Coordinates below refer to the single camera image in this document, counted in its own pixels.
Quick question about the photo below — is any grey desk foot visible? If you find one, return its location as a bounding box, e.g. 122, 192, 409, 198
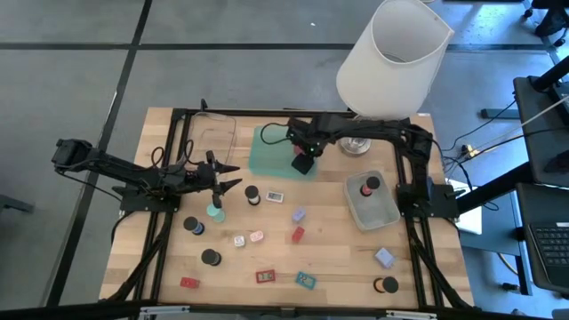
479, 107, 522, 121
0, 194, 36, 214

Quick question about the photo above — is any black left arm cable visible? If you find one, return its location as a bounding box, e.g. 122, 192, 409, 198
149, 139, 196, 172

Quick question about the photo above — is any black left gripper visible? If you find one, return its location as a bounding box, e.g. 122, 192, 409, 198
185, 149, 244, 209

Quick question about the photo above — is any black desk support beam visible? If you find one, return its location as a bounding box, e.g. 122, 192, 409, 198
456, 162, 534, 214

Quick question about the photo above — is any black keyboard desk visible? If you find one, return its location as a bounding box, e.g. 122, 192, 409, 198
514, 180, 569, 298

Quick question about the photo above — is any clear plastic bin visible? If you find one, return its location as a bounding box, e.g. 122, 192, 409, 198
188, 111, 239, 169

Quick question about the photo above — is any black side desk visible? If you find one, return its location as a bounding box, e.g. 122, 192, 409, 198
512, 74, 569, 188

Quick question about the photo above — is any grey plastic bin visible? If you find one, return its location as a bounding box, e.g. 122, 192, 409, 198
342, 169, 403, 233

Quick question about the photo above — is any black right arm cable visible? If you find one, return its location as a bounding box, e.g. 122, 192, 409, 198
259, 123, 293, 146

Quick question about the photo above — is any teal hourglass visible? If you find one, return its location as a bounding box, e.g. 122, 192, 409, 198
205, 202, 228, 224

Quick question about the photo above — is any white spool black cap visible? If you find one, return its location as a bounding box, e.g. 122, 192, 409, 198
244, 184, 262, 207

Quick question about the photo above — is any orange spool black cap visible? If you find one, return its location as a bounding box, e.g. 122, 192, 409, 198
373, 276, 400, 295

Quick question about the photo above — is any silver table lamp white shade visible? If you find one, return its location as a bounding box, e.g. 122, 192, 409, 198
335, 0, 455, 158

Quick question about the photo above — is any black aluminium table frame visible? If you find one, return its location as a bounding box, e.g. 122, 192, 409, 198
0, 98, 552, 320

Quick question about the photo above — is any dark grey spool black cap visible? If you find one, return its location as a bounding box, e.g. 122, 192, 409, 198
200, 248, 223, 268

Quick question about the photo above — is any translucent green plastic bin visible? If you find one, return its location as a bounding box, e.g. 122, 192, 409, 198
247, 124, 319, 181

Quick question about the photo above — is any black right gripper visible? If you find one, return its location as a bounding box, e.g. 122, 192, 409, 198
286, 114, 339, 176

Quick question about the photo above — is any teal patterned tile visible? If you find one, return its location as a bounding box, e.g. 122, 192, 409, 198
294, 270, 318, 292

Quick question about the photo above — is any black laptop keyboard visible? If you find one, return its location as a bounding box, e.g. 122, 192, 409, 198
525, 220, 569, 295

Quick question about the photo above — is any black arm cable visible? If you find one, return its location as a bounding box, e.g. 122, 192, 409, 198
149, 139, 196, 172
259, 123, 293, 146

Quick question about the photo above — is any blue spool black cap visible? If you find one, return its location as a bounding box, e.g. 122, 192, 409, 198
182, 215, 206, 236

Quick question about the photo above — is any red plastic frame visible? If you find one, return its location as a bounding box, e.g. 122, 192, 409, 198
254, 268, 277, 284

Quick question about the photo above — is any white cable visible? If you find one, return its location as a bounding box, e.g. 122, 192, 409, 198
482, 94, 569, 150

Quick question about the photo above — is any black office chair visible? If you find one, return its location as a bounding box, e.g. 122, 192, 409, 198
522, 0, 569, 48

